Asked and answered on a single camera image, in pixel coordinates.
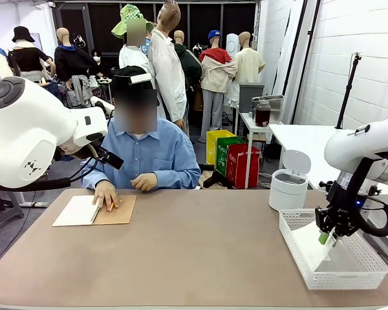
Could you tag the spiral notebook brown cover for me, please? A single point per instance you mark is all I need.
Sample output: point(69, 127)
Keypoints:
point(77, 211)

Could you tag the white paper sheet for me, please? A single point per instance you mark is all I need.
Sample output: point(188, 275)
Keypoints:
point(307, 245)

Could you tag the person's left forearm blue sleeve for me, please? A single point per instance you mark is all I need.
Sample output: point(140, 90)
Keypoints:
point(178, 179)

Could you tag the mannequin green checked hat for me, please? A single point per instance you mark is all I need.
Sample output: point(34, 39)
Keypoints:
point(134, 58)

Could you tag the white oval fan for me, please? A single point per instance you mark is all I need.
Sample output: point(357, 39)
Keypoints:
point(232, 45)

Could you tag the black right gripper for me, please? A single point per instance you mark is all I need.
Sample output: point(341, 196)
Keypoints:
point(341, 216)

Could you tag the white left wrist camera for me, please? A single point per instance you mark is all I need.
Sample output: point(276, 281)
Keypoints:
point(93, 103)

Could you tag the black floor stand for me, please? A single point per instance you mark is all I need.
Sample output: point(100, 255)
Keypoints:
point(218, 179)

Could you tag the mannequin blue cap red jacket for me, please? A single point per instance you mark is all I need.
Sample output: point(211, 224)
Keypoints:
point(216, 71)

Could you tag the mannequin cream shirt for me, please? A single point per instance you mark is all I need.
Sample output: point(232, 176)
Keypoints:
point(249, 64)

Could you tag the glass jar brown liquid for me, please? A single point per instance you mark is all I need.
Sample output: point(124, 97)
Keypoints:
point(262, 114)

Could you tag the red recycling bag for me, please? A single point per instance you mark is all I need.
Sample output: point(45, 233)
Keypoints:
point(245, 174)

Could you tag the masked background person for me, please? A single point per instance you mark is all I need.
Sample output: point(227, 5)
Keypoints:
point(98, 58)

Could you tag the person's left hand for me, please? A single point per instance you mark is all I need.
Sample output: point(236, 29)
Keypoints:
point(145, 182)

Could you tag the black tripod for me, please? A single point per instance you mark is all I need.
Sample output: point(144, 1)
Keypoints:
point(346, 97)

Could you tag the yellow recycling bag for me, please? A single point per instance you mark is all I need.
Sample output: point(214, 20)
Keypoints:
point(213, 145)

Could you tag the tall mannequin white shirt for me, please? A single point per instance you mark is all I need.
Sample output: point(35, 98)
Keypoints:
point(168, 74)

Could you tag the black cap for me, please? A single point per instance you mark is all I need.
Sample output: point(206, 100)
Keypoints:
point(124, 79)

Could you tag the green recycling bag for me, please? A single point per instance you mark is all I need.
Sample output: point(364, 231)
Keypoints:
point(223, 155)

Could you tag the white perforated plastic basket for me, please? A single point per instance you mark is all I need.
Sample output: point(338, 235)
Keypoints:
point(359, 277)

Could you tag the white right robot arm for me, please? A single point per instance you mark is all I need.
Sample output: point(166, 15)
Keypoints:
point(352, 151)

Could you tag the mannequin dark green hoodie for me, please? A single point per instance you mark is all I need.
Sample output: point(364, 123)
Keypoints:
point(190, 64)

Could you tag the white desk leg frame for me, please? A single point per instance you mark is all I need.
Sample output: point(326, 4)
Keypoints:
point(35, 204)

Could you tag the small white side table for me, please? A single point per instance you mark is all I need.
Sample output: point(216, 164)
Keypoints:
point(245, 117)

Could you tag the yellow pencil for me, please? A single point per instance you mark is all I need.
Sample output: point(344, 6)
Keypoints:
point(111, 206)

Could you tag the mannequin black hoodie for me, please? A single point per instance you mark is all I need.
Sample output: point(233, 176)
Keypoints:
point(72, 63)

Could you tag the person's right forearm blue sleeve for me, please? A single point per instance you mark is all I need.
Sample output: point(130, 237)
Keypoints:
point(92, 179)

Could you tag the white round trash can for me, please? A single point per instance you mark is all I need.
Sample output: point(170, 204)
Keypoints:
point(286, 197)

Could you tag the grey cabinet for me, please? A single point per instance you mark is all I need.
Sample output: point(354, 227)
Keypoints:
point(249, 97)

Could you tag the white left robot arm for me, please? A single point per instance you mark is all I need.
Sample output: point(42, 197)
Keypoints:
point(26, 129)

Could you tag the mannequin black bucket hat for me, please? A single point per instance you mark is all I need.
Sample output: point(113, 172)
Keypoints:
point(27, 59)

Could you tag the person torso blue shirt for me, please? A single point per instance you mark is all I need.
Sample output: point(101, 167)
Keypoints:
point(148, 151)

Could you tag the person's right hand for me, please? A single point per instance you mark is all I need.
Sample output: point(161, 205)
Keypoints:
point(105, 193)

